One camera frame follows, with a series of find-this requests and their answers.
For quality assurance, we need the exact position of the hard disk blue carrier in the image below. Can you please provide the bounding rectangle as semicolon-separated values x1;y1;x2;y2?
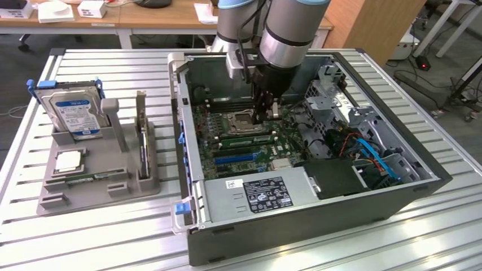
25;76;104;141

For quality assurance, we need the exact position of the wooden desk white frame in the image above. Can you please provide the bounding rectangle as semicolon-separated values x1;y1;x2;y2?
0;0;132;49
119;0;334;50

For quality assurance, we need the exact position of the silver CPU chip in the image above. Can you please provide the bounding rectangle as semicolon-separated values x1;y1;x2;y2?
53;151;85;173

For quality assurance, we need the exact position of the white labelled cardboard box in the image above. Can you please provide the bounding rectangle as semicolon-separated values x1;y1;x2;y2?
0;0;33;19
77;0;108;18

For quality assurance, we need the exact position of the metal CPU socket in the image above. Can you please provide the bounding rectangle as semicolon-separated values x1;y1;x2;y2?
221;108;268;133

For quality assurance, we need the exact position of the black camera cable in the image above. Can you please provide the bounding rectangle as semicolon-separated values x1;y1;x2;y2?
236;0;268;83

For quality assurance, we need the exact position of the black chair base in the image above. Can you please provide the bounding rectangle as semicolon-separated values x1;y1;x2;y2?
16;33;84;52

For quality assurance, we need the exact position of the black open PC case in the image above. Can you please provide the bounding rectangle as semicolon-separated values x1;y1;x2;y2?
167;50;452;268

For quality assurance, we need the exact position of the silver chipset heatsink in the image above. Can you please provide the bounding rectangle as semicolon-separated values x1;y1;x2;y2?
269;158;293;171

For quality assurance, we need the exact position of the white paper stack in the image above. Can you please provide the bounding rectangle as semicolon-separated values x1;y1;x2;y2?
193;2;219;24

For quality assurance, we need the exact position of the black floor cable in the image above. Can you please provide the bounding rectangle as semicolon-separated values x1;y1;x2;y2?
392;69;452;110

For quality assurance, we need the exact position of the black rounded device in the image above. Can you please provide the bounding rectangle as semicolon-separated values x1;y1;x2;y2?
135;0;172;8

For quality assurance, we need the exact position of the blue flat wire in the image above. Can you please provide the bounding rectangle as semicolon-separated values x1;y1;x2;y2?
355;137;400;181

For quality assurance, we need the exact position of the white frame table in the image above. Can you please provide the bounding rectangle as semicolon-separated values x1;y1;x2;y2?
412;0;482;59

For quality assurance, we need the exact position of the white equipment box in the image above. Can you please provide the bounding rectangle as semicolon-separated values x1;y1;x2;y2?
387;32;420;62

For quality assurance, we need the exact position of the black power adapter red light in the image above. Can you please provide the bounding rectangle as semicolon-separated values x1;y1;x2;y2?
414;55;432;71

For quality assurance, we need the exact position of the black wheeled stand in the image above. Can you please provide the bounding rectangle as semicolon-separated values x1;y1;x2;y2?
431;55;482;123

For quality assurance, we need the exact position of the blue expansion slot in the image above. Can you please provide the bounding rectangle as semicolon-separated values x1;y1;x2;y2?
215;154;255;167

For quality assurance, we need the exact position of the grey power supply unit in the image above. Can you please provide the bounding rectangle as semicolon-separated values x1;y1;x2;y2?
203;168;320;222

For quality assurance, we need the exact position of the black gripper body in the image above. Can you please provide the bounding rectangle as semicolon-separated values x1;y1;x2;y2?
251;64;301;100

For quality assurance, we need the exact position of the black expansion slot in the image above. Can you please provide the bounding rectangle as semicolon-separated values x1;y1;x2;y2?
212;148;263;159

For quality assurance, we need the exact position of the green motherboard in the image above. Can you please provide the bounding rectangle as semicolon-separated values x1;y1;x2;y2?
189;97;313;181

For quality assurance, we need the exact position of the graphics card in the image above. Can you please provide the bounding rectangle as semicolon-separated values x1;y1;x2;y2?
133;90;152;181

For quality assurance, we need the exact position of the white cable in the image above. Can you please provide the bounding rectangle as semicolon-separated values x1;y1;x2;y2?
0;106;29;117

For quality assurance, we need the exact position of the grey plastic parts rack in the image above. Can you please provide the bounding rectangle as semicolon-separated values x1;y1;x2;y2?
36;90;163;217

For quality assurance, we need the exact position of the grey metal disk bay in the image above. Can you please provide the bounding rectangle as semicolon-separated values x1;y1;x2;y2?
300;64;440;187

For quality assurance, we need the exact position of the wooden cabinet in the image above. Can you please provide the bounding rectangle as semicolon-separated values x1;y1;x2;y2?
323;0;428;67

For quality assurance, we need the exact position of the white box with round disc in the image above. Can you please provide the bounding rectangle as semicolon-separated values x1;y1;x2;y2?
37;0;74;23

